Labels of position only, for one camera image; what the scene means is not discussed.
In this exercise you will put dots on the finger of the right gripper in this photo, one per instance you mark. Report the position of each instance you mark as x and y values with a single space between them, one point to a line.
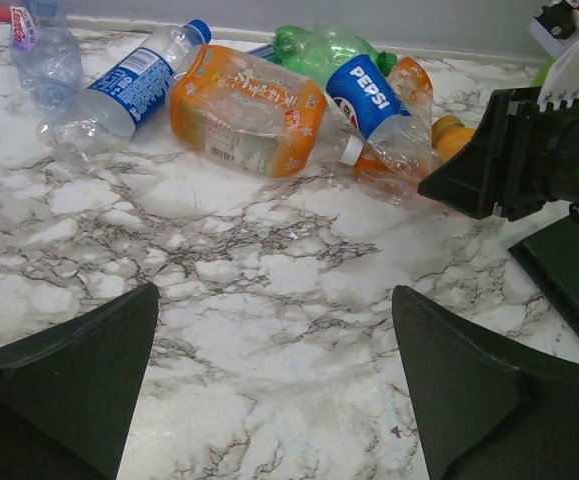
467 183

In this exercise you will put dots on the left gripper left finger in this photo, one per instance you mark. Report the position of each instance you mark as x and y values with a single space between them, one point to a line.
68 393

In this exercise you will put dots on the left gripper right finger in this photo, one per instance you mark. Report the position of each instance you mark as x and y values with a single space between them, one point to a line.
486 406

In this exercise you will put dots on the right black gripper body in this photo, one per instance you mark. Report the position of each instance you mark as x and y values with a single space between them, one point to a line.
529 160

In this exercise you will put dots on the blue label bottle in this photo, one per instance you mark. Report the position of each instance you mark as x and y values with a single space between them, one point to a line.
364 95
98 122

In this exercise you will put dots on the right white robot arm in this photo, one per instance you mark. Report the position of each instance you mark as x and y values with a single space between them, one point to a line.
520 158

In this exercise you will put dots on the orange juice bottle right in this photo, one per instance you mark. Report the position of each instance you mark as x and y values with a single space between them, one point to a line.
450 136

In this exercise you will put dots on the orange label bottle back right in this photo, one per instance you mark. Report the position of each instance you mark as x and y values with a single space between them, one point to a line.
412 84

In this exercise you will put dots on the orange label bottle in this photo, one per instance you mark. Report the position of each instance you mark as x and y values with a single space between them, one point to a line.
246 110
412 84

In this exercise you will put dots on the right black foam pad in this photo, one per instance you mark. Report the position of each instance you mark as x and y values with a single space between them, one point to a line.
550 257

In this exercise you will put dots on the green sprite bottle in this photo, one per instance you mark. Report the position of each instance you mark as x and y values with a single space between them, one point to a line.
318 53

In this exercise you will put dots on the orange label bottle centre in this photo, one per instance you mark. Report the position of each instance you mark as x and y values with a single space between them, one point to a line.
246 110

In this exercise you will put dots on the small clear bottle back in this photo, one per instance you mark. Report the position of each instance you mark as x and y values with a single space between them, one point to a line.
45 52

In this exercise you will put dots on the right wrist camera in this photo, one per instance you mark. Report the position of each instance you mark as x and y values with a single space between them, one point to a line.
556 28

